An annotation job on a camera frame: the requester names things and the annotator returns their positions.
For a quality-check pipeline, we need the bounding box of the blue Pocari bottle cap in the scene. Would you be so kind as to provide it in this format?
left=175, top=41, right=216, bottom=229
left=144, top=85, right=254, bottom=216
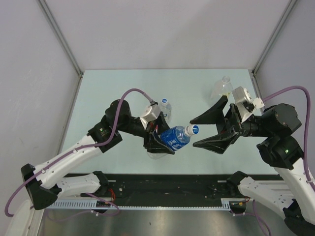
left=190, top=124, right=199, bottom=135

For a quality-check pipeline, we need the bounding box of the white cable duct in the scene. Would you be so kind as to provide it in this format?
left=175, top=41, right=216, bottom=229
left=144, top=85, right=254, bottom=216
left=46, top=198, right=249, bottom=211

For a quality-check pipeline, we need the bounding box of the blue label Pocari bottle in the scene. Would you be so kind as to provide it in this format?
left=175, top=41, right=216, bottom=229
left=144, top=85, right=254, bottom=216
left=160, top=124, right=193, bottom=151

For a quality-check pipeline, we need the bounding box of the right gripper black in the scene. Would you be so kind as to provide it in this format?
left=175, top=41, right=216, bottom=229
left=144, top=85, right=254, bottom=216
left=189, top=95, right=272, bottom=153

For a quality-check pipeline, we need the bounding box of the red cap water bottle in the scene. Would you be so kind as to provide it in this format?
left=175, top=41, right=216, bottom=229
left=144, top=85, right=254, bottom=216
left=147, top=152, right=168, bottom=160

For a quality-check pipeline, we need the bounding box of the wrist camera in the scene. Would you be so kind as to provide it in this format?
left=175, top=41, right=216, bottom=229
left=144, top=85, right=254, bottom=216
left=139, top=101, right=161, bottom=129
left=232, top=87, right=264, bottom=123

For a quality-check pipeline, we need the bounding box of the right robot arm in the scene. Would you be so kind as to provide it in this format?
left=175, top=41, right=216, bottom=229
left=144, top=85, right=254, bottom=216
left=190, top=96, right=315, bottom=236

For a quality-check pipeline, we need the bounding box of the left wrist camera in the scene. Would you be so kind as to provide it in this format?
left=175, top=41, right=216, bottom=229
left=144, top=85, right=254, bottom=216
left=139, top=101, right=161, bottom=129

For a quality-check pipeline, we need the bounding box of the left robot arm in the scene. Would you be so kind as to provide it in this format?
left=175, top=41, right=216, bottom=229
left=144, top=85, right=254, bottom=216
left=5, top=99, right=174, bottom=236

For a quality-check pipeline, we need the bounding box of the square clear juice bottle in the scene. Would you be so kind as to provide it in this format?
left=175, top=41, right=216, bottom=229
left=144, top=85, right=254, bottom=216
left=210, top=76, right=233, bottom=99

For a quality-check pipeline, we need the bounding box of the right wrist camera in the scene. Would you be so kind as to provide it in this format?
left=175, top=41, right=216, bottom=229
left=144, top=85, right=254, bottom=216
left=232, top=87, right=264, bottom=123

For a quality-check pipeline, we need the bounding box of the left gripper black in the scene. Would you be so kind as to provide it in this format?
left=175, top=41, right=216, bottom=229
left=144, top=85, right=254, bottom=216
left=116, top=111, right=178, bottom=153

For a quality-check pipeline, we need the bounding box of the green label clear bottle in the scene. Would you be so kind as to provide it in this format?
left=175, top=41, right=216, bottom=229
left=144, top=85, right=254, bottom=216
left=159, top=98, right=172, bottom=123

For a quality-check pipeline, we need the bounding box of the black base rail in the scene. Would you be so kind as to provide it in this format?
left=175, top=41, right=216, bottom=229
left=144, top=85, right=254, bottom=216
left=66, top=173, right=271, bottom=207

